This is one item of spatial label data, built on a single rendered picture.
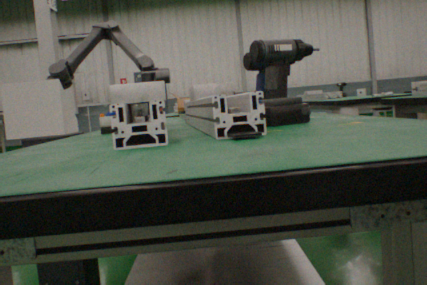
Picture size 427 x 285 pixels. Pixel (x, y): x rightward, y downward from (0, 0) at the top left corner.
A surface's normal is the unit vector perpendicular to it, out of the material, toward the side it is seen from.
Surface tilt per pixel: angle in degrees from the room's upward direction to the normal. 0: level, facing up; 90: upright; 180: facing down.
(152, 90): 90
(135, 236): 90
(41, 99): 90
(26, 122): 90
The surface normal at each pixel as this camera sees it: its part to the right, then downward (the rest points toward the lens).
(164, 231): 0.02, 0.05
